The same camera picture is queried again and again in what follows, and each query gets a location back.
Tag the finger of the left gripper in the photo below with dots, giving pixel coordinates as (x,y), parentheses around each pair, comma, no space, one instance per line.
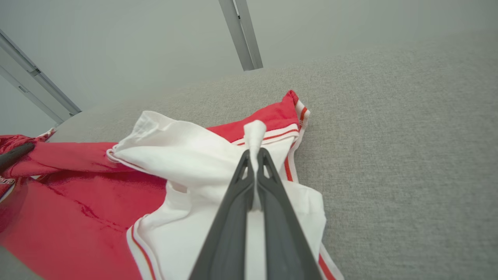
(15,155)

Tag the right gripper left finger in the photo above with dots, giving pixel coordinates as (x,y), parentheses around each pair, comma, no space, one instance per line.
(225,249)

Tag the red and white shorts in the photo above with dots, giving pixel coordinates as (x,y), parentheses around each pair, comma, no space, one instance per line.
(78,214)

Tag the grey metal partition post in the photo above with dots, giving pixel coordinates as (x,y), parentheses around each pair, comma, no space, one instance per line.
(243,39)
(39,89)

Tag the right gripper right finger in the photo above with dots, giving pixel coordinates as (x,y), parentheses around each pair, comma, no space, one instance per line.
(284,249)

